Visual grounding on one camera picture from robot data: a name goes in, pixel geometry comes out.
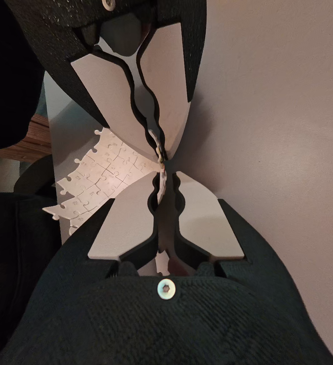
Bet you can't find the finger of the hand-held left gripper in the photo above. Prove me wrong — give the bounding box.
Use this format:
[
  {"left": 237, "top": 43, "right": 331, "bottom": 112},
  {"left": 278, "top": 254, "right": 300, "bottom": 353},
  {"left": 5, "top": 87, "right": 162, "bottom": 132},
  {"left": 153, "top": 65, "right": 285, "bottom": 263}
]
[
  {"left": 137, "top": 21, "right": 195, "bottom": 160},
  {"left": 71, "top": 44, "right": 165, "bottom": 161}
]

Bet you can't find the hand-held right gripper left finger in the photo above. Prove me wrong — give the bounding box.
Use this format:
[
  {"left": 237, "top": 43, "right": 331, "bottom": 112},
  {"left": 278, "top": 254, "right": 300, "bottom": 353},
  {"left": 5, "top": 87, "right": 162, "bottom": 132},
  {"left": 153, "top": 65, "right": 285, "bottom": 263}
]
[{"left": 88, "top": 171, "right": 159, "bottom": 270}]

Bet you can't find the black chair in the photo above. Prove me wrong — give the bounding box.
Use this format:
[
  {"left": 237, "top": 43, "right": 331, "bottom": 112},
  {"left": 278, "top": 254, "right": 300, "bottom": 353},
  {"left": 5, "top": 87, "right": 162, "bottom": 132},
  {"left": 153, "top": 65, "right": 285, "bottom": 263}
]
[{"left": 12, "top": 160, "right": 57, "bottom": 197}]

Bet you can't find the person's dark clothing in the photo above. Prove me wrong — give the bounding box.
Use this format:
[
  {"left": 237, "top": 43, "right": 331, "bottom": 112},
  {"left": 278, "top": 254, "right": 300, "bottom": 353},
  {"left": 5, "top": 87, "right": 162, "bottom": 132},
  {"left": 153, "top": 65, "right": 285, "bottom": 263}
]
[{"left": 0, "top": 191, "right": 63, "bottom": 365}]

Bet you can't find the partly built white puzzle ball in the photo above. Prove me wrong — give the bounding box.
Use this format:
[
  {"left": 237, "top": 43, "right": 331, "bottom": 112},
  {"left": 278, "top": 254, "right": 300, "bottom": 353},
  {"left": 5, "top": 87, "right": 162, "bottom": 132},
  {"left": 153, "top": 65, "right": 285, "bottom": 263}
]
[{"left": 42, "top": 128, "right": 171, "bottom": 276}]

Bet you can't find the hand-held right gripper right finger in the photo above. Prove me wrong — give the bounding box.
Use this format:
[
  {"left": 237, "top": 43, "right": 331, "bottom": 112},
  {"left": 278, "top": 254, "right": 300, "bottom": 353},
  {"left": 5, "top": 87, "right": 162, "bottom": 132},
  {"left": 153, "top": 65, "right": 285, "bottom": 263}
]
[{"left": 171, "top": 171, "right": 247, "bottom": 270}]

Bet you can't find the white puzzle piece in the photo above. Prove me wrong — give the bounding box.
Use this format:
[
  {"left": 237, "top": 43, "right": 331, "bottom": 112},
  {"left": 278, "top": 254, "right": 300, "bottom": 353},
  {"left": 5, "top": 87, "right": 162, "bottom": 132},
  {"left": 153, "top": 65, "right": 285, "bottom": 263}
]
[{"left": 149, "top": 130, "right": 165, "bottom": 164}]

